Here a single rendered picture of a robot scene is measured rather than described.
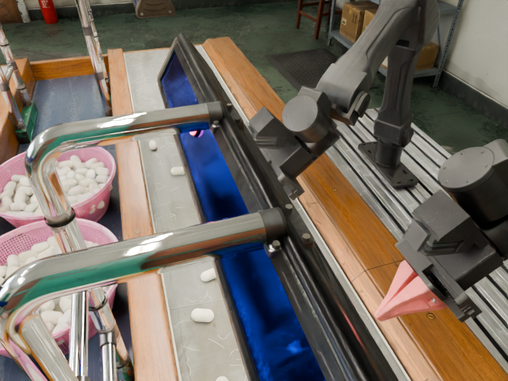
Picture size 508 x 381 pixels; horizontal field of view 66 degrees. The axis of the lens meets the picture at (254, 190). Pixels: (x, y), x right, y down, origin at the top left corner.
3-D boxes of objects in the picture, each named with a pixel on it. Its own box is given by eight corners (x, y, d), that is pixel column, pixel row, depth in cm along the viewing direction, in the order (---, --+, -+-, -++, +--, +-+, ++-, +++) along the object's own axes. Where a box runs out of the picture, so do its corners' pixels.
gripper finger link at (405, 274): (387, 347, 43) (460, 296, 41) (354, 294, 48) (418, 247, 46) (410, 359, 47) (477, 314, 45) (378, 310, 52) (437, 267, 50)
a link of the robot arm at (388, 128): (397, 150, 96) (421, 17, 72) (372, 140, 99) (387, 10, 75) (408, 135, 99) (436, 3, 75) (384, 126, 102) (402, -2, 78)
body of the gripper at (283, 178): (275, 182, 64) (310, 150, 62) (255, 149, 71) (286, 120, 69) (298, 199, 68) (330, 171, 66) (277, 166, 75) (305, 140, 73)
